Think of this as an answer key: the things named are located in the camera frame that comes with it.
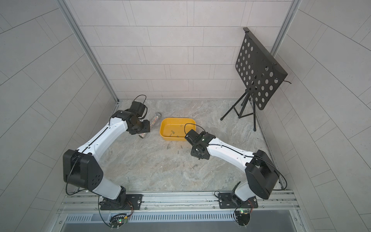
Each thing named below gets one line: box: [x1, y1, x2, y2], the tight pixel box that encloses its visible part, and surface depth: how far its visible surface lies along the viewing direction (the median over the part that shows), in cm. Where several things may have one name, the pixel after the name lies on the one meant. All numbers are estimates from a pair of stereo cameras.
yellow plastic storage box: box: [159, 117, 197, 142], surface depth 99 cm
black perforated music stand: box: [220, 27, 288, 132], surface depth 77 cm
